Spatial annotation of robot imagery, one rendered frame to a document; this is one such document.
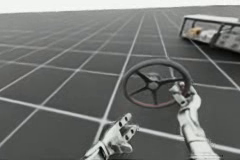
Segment dark steering wheel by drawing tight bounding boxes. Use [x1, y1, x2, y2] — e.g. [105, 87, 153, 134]
[121, 58, 193, 109]

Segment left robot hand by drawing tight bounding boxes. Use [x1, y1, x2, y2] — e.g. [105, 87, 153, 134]
[102, 112, 140, 155]

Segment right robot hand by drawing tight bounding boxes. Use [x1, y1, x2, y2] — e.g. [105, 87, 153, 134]
[168, 81, 202, 120]

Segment grey cart with brown box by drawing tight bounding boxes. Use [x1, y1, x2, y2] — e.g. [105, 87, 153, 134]
[178, 13, 240, 56]

